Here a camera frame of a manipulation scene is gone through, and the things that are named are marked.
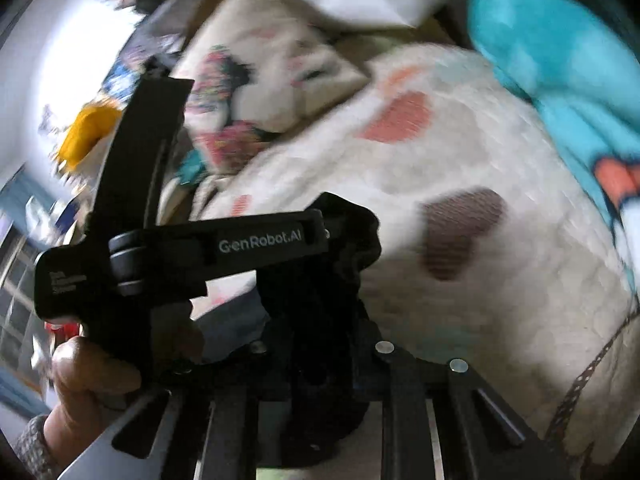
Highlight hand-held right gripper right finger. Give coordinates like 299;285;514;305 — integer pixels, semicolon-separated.
372;338;576;480

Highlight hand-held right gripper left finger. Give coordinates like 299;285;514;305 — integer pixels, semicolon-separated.
60;341;267;480

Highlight black pants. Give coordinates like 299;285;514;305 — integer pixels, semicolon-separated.
254;192;385;463

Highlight person's left hand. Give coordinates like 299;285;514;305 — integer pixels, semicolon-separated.
44;300;206;466

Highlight yellow cloth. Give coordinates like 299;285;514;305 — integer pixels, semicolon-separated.
56;104;127;168

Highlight window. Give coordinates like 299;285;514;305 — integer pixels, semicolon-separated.
0;167;53;411

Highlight cream printed pillow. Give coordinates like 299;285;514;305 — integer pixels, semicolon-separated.
175;0;372;177

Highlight white heart print blanket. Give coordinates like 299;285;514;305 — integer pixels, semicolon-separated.
192;42;640;480

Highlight turquoise printed blanket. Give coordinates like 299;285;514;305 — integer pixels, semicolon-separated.
467;0;640;281

